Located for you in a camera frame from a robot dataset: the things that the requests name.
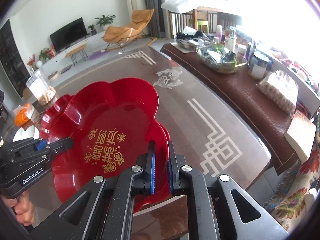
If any white blue scalloped plate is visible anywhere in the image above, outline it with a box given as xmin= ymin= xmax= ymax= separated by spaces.
xmin=12 ymin=126 xmax=40 ymax=142

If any red flower-shaped plate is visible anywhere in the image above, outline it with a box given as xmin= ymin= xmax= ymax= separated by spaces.
xmin=40 ymin=94 xmax=74 ymax=139
xmin=48 ymin=77 xmax=169 ymax=210

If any person's left hand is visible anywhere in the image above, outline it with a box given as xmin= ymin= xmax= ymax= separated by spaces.
xmin=1 ymin=190 xmax=35 ymax=226

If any orange tissue pack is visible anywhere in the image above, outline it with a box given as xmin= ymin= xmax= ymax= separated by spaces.
xmin=13 ymin=103 xmax=35 ymax=127

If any clear plastic snack jar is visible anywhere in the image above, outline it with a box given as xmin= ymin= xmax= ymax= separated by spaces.
xmin=26 ymin=69 xmax=56 ymax=106

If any red flower arrangement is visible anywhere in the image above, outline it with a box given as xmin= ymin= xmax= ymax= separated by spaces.
xmin=27 ymin=54 xmax=37 ymax=73

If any black display cabinet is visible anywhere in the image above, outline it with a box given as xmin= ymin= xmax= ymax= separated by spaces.
xmin=1 ymin=20 xmax=30 ymax=98

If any floral fabric chair cushion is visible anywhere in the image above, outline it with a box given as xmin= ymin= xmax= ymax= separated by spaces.
xmin=263 ymin=120 xmax=319 ymax=233

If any small wooden stool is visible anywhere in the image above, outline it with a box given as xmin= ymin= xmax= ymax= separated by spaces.
xmin=66 ymin=44 xmax=88 ymax=65

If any brown woven table mat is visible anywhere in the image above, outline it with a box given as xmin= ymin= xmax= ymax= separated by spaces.
xmin=161 ymin=43 xmax=298 ymax=175

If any black flat television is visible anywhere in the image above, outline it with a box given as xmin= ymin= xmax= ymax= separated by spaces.
xmin=49 ymin=18 xmax=87 ymax=52

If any white tv cabinet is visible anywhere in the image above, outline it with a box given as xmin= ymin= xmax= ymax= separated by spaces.
xmin=40 ymin=31 xmax=107 ymax=76

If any glass bowl with items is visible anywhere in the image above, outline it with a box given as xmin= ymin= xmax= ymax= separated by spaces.
xmin=196 ymin=43 xmax=247 ymax=74

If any small dark potted plant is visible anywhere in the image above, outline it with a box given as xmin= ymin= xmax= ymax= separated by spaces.
xmin=88 ymin=24 xmax=97 ymax=36

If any plastic bag of snacks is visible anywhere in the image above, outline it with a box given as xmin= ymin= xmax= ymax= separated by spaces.
xmin=257 ymin=70 xmax=298 ymax=119

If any glass jar with lid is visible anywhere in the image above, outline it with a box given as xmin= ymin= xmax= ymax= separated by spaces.
xmin=248 ymin=50 xmax=270 ymax=80

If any orange rocking lounge chair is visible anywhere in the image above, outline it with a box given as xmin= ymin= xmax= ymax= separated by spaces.
xmin=102 ymin=9 xmax=157 ymax=53

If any dark tray with items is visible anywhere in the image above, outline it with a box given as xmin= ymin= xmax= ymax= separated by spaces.
xmin=175 ymin=31 xmax=215 ymax=51

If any green potted plant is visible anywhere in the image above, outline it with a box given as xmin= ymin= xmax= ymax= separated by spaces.
xmin=95 ymin=15 xmax=116 ymax=30

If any grey curtain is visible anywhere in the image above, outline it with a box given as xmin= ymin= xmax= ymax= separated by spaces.
xmin=145 ymin=0 xmax=171 ymax=38

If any white pillow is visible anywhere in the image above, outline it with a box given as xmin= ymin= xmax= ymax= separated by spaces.
xmin=161 ymin=0 xmax=199 ymax=14

